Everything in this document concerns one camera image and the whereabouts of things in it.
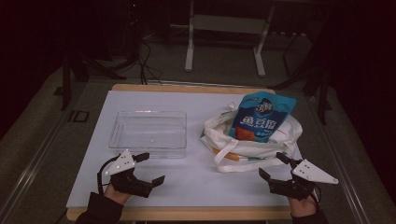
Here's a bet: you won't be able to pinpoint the white table mat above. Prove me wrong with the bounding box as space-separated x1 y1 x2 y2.
65 90 304 209

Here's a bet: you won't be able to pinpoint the white cloth tote bag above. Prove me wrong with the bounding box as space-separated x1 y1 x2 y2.
199 101 304 174

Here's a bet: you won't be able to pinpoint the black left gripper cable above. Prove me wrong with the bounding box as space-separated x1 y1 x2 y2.
96 155 119 196

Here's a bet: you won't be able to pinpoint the clear plastic container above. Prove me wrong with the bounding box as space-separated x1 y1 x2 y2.
107 110 188 160

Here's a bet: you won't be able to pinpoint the blue snack packet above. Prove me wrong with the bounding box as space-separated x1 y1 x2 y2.
228 91 298 144

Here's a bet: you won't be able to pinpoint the orange and white stick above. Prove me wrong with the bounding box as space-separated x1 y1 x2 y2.
211 147 241 161

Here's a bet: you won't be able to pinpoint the person's left hand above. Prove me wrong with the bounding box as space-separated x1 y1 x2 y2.
103 183 132 205

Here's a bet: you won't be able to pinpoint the metal floor rail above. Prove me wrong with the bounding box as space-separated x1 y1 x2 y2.
0 101 78 218
304 94 373 224

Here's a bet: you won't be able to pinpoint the white metal stand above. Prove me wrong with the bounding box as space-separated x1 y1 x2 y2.
184 0 276 78

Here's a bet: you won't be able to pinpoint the black metal stand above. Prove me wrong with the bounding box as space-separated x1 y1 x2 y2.
269 29 333 126
60 50 128 112

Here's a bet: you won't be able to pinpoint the person's right hand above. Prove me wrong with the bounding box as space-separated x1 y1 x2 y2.
288 193 319 218

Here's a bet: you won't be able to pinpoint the black floor bracket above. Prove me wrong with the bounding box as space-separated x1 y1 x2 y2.
67 109 91 123

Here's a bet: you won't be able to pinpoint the black floor cables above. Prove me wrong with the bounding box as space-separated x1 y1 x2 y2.
135 39 163 86

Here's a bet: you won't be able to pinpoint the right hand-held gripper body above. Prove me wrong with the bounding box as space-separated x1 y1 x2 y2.
267 159 340 201

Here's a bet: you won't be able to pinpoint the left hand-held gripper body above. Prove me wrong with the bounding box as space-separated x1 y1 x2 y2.
104 148 154 199

